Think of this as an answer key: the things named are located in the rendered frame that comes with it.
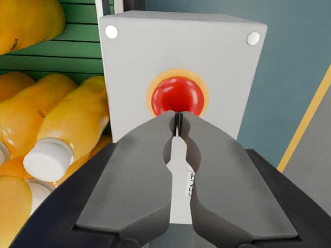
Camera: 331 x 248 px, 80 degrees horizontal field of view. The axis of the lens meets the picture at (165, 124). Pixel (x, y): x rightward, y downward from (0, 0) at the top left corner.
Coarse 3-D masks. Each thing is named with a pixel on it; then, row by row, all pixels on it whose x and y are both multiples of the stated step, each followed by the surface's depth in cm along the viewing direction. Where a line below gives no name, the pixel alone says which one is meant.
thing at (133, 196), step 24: (168, 120) 11; (120, 144) 9; (144, 144) 9; (168, 144) 9; (120, 168) 7; (144, 168) 8; (96, 192) 6; (120, 192) 7; (144, 192) 7; (168, 192) 7; (96, 216) 6; (120, 216) 6; (144, 216) 6; (168, 216) 7; (144, 240) 6
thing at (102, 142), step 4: (104, 136) 39; (108, 136) 39; (100, 140) 38; (104, 140) 38; (108, 140) 38; (100, 144) 37; (104, 144) 37; (96, 148) 36; (100, 148) 36; (92, 152) 35; (96, 152) 35; (92, 156) 34
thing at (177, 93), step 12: (168, 84) 13; (180, 84) 13; (192, 84) 13; (156, 96) 13; (168, 96) 13; (180, 96) 13; (192, 96) 13; (156, 108) 14; (168, 108) 13; (180, 108) 13; (192, 108) 13
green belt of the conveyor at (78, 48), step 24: (72, 0) 28; (72, 24) 30; (96, 24) 30; (24, 48) 32; (48, 48) 32; (72, 48) 32; (96, 48) 32; (0, 72) 34; (24, 72) 34; (48, 72) 34; (72, 72) 34; (96, 72) 34
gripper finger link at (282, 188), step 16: (256, 160) 8; (272, 176) 7; (272, 192) 7; (288, 192) 7; (304, 192) 7; (288, 208) 6; (304, 208) 6; (320, 208) 6; (304, 224) 6; (320, 224) 6; (272, 240) 6; (288, 240) 6; (304, 240) 5; (320, 240) 5
